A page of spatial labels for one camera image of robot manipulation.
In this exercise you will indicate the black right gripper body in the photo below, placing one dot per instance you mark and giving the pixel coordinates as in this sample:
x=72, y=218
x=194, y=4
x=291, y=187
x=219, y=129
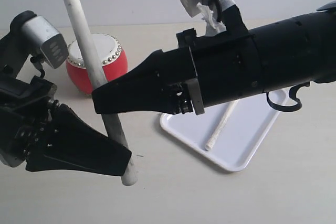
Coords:
x=228, y=67

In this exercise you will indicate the red small drum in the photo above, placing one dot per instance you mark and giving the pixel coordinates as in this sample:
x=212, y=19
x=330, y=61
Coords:
x=112, y=57

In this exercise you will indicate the wooden drumstick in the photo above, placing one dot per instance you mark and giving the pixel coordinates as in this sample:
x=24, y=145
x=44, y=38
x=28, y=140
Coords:
x=91, y=60
x=223, y=121

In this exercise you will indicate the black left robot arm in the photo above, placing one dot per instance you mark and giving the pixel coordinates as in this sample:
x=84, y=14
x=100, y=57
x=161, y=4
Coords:
x=15, y=56

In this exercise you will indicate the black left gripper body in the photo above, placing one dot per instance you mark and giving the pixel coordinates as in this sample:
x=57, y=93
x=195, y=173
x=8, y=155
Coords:
x=25, y=109

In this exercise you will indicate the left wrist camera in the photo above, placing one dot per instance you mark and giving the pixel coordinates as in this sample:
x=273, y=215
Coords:
x=46, y=43

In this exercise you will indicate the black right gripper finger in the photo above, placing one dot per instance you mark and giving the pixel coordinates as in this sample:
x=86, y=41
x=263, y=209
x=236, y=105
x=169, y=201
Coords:
x=158, y=83

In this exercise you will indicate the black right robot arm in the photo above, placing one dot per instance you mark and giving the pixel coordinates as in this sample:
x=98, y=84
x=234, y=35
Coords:
x=294, y=52

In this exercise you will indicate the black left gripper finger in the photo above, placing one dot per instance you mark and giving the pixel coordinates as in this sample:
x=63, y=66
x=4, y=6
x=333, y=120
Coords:
x=68, y=143

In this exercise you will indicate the white plastic tray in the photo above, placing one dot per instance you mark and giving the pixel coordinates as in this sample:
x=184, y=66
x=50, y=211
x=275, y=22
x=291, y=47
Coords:
x=240, y=138

